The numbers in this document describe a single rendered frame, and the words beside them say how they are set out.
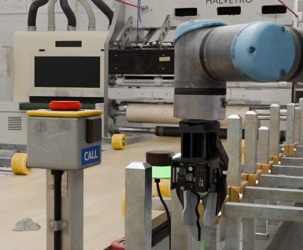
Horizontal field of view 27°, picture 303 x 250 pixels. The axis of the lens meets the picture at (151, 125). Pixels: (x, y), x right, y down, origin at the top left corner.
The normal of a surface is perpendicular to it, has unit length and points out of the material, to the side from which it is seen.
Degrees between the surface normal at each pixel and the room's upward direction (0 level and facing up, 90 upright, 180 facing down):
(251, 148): 90
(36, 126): 90
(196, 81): 90
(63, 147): 90
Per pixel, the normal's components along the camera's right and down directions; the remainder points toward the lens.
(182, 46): -0.76, -0.02
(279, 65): 0.49, 0.06
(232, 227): -0.33, 0.06
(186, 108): -0.55, 0.05
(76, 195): 0.94, 0.04
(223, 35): -0.65, -0.58
